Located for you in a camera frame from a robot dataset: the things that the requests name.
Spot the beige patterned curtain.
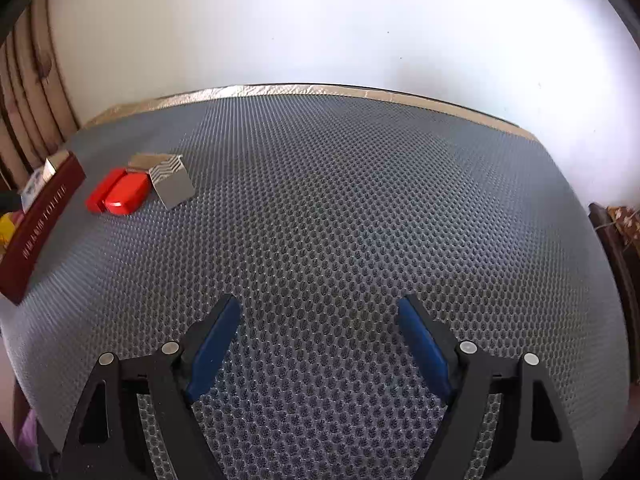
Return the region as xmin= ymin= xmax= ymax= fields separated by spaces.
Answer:
xmin=1 ymin=0 xmax=79 ymax=190

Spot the grey honeycomb table mat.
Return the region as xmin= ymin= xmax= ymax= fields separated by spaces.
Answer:
xmin=1 ymin=96 xmax=629 ymax=479

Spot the dark red toffee tin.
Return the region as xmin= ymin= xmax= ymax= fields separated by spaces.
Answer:
xmin=1 ymin=153 xmax=86 ymax=306

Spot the red rectangular box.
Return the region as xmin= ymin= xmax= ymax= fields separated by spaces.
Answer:
xmin=85 ymin=168 xmax=127 ymax=214

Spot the small yellow box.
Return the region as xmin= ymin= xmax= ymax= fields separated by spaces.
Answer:
xmin=0 ymin=211 xmax=24 ymax=250

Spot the gold box zigzag end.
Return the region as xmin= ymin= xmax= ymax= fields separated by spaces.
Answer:
xmin=127 ymin=153 xmax=195 ymax=210

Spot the red rounded case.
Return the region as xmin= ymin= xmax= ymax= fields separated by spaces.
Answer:
xmin=104 ymin=172 xmax=152 ymax=216

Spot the purple cloth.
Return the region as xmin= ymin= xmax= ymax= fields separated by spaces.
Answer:
xmin=16 ymin=410 xmax=42 ymax=472

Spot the dark wooden furniture right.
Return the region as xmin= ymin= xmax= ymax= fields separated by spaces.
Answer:
xmin=588 ymin=203 xmax=639 ymax=385

